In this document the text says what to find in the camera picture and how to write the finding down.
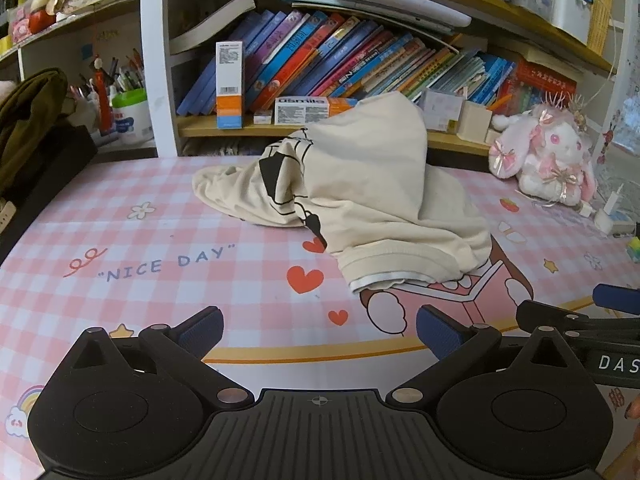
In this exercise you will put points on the yellow green toy cube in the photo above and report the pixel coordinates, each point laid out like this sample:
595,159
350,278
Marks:
635,250

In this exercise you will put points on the row of colourful books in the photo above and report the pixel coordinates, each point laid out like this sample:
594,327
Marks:
310,55

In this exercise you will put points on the pink white plush bunny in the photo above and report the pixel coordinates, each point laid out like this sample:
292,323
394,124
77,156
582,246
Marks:
550,155

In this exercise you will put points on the white power strip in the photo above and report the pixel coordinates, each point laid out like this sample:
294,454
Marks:
617,222

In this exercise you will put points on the flat orange white box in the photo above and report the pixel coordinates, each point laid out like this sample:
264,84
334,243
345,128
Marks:
310,110

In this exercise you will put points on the white wooden bookshelf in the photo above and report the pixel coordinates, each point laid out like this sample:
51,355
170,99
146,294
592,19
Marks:
155,60

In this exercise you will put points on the white flat tablet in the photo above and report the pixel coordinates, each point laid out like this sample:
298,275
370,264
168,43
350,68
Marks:
395,0

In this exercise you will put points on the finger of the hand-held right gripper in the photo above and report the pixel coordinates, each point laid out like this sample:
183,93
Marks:
545,312
615,296

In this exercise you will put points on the red thick book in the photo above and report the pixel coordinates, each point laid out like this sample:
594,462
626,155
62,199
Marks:
545,85

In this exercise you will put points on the white cube box yellow label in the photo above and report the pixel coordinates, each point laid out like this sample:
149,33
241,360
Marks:
440,110

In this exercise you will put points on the person's right hand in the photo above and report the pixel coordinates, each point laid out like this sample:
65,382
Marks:
634,410

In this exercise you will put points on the tall orange white box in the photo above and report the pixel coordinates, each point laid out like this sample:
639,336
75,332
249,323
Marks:
229,85

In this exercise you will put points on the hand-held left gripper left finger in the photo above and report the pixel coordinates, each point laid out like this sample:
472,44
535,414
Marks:
200,332

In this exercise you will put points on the cream plain box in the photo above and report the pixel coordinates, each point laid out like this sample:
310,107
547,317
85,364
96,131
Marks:
475,122

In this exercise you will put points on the cream printed t-shirt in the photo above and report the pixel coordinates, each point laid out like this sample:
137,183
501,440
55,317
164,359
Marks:
375,185

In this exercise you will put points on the olive green bag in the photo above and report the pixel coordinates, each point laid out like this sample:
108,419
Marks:
30,120

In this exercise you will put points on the pink checked desk mat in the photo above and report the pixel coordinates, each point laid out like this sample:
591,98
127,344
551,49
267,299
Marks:
150,210

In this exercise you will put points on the thick white-paged book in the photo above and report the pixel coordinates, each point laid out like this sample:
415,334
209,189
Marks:
215,20

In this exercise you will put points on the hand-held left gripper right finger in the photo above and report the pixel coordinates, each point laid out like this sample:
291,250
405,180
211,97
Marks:
437,332

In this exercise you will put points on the small white charger cube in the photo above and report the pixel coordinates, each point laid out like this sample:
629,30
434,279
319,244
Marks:
586,209

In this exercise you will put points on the yellow woven basket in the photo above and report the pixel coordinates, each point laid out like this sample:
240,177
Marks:
605,15

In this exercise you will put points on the small white box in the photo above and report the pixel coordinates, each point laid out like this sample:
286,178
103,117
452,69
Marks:
262,119

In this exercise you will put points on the bunch of pens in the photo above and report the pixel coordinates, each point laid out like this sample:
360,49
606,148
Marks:
120,75

